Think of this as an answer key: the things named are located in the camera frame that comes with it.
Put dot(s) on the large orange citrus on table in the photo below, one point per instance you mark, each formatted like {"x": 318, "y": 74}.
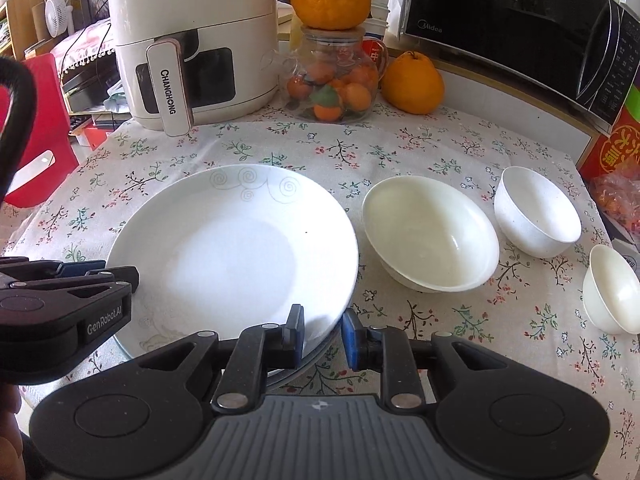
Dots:
{"x": 412, "y": 84}

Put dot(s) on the stack of white paper cups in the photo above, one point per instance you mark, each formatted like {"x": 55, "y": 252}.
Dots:
{"x": 380, "y": 9}

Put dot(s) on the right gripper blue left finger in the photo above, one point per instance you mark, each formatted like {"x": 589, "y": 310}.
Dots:
{"x": 246, "y": 361}

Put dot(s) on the cream bowl large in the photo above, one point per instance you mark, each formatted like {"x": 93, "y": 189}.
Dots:
{"x": 429, "y": 236}

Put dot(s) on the white deep bowl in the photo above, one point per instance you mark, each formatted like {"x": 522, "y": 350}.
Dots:
{"x": 534, "y": 214}

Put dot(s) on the black microwave oven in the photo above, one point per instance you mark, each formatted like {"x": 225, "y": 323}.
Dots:
{"x": 586, "y": 51}

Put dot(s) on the white Changhong air fryer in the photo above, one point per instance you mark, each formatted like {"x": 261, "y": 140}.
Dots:
{"x": 185, "y": 63}

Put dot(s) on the red chair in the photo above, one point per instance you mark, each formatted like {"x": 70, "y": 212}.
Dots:
{"x": 49, "y": 134}

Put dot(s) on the person's right hand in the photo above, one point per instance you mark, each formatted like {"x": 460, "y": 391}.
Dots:
{"x": 11, "y": 443}

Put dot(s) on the red white paper cup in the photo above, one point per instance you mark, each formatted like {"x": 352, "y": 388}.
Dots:
{"x": 373, "y": 44}

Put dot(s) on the cream bowl small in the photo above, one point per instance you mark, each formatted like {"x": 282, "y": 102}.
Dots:
{"x": 611, "y": 292}

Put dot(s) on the small white fan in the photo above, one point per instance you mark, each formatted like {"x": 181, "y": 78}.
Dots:
{"x": 58, "y": 15}

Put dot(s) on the black white Ganten carton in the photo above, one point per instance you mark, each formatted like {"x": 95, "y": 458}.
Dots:
{"x": 622, "y": 242}

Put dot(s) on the plastic bag of small oranges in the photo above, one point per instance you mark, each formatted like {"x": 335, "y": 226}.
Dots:
{"x": 617, "y": 195}

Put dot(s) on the red gift box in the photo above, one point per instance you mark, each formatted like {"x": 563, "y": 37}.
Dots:
{"x": 622, "y": 144}

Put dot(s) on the glass jar of small oranges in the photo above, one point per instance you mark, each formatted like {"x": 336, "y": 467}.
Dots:
{"x": 328, "y": 78}

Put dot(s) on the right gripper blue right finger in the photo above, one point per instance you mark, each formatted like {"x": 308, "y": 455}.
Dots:
{"x": 388, "y": 351}

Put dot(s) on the white swirl plate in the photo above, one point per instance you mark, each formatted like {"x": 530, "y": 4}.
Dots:
{"x": 233, "y": 247}

